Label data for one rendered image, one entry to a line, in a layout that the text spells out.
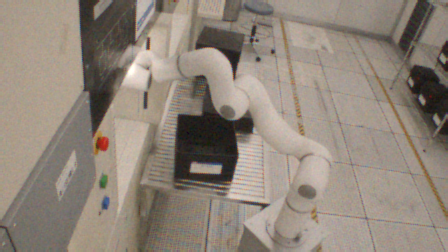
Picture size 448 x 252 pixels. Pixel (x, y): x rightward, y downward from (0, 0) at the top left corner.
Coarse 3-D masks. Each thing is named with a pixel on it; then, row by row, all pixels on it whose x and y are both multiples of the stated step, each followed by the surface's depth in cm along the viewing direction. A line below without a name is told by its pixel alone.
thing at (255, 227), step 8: (280, 200) 168; (264, 208) 163; (272, 208) 164; (280, 208) 164; (256, 216) 159; (264, 216) 160; (248, 224) 155; (256, 224) 155; (264, 224) 156; (312, 224) 160; (248, 232) 156; (256, 232) 152; (264, 232) 153; (312, 232) 156; (320, 232) 157; (240, 240) 163; (248, 240) 158; (256, 240) 153; (264, 240) 150; (272, 240) 150; (312, 240) 153; (320, 240) 153; (240, 248) 165; (248, 248) 160; (256, 248) 155; (264, 248) 150; (272, 248) 147; (280, 248) 147; (288, 248) 148; (296, 248) 149; (304, 248) 149; (312, 248) 150
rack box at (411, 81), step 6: (414, 66) 404; (420, 66) 403; (414, 72) 402; (420, 72) 390; (426, 72) 392; (432, 72) 395; (408, 78) 415; (414, 78) 398; (420, 78) 388; (426, 78) 386; (432, 78) 386; (438, 78) 386; (408, 84) 413; (414, 84) 398; (420, 84) 392; (414, 90) 398
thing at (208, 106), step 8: (208, 88) 213; (208, 96) 207; (208, 104) 201; (208, 112) 195; (216, 112) 196; (248, 112) 201; (240, 120) 198; (248, 120) 198; (240, 128) 201; (248, 128) 201
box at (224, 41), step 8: (208, 32) 238; (216, 32) 239; (224, 32) 241; (232, 32) 243; (200, 40) 226; (208, 40) 228; (216, 40) 230; (224, 40) 232; (232, 40) 234; (240, 40) 235; (200, 48) 225; (216, 48) 223; (224, 48) 223; (232, 48) 225; (240, 48) 226; (232, 56) 225; (232, 64) 229; (232, 72) 233
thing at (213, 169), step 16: (176, 128) 172; (192, 128) 185; (208, 128) 186; (224, 128) 186; (176, 144) 170; (192, 144) 187; (208, 144) 188; (224, 144) 191; (176, 160) 161; (192, 160) 161; (208, 160) 162; (224, 160) 163; (176, 176) 167; (192, 176) 168; (208, 176) 169; (224, 176) 169
